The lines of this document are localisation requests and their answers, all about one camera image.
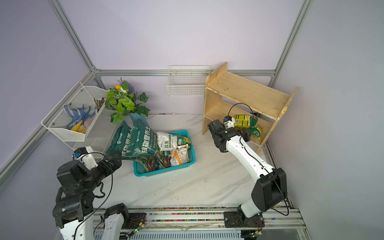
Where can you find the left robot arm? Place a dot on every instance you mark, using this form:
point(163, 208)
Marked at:
point(74, 210)

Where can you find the wooden two-tier shelf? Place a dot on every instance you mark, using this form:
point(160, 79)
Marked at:
point(263, 100)

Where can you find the artificial green plant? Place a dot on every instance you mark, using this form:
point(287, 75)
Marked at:
point(123, 100)

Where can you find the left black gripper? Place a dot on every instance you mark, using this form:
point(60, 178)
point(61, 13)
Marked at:
point(116, 163)

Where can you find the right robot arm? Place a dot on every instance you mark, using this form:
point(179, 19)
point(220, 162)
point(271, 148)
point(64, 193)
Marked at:
point(270, 183)

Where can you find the teal vase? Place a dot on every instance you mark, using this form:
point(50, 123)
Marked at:
point(134, 117)

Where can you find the white green small bag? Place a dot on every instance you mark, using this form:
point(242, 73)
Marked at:
point(169, 142)

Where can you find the white mesh corner rack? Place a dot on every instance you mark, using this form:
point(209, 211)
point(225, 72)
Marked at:
point(99, 128)

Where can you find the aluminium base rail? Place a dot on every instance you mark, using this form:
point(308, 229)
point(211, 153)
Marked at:
point(215, 223)

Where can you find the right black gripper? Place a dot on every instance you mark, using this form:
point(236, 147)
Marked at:
point(246, 138)

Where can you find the teal plastic basket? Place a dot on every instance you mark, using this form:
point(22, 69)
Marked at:
point(140, 171)

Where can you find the dark green soil bag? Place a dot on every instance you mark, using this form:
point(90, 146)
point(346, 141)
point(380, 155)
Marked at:
point(144, 150)
point(125, 142)

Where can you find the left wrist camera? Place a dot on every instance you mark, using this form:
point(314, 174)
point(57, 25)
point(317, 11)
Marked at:
point(85, 156)

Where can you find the blue knitted glove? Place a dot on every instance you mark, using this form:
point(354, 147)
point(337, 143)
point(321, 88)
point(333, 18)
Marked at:
point(79, 114)

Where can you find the white wire wall basket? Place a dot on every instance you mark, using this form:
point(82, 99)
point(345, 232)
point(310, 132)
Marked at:
point(187, 80)

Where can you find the yellow green fertilizer bag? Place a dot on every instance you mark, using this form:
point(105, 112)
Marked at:
point(249, 122)

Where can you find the yellow toy in rack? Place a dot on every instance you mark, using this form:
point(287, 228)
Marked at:
point(79, 127)

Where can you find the orange green snack bag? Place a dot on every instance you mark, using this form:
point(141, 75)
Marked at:
point(179, 156)

